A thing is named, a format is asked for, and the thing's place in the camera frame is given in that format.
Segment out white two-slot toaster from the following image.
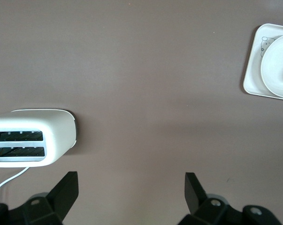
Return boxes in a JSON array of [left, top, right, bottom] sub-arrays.
[[0, 109, 78, 168]]

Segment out cream round plate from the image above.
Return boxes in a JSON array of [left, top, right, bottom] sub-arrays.
[[260, 32, 283, 98]]

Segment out cream rabbit print tray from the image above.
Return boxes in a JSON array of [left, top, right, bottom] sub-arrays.
[[243, 22, 283, 102]]

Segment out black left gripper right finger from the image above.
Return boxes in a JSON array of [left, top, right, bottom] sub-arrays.
[[178, 172, 282, 225]]

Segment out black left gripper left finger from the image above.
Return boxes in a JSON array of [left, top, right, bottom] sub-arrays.
[[0, 172, 79, 225]]

